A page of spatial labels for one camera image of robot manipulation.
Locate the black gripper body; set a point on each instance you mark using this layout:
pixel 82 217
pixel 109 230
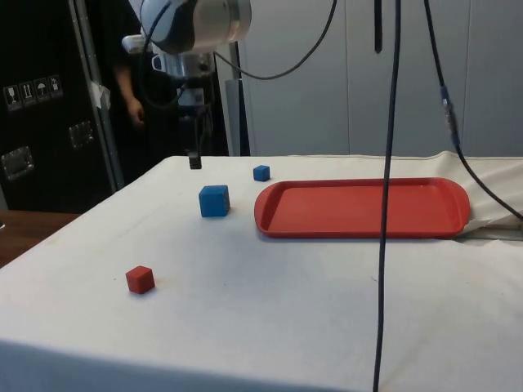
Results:
pixel 191 99

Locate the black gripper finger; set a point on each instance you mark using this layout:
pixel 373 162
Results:
pixel 195 161

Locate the large blue cube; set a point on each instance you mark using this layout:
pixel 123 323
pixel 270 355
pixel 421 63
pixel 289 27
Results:
pixel 213 202

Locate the red tray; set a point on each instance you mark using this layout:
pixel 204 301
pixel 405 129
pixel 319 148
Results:
pixel 351 212

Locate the person in black clothes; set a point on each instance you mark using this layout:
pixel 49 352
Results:
pixel 126 87

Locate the small blue cube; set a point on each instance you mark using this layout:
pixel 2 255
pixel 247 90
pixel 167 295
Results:
pixel 261 173

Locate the pale grey locker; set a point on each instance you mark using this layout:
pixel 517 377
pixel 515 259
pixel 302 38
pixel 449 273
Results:
pixel 294 114
pixel 417 122
pixel 494 81

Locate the small red cube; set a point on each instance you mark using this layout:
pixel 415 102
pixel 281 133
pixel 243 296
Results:
pixel 139 281

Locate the black cabinet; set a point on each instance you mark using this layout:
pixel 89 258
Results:
pixel 41 134

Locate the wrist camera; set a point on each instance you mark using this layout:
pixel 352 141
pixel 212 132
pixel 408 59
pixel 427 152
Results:
pixel 132 44

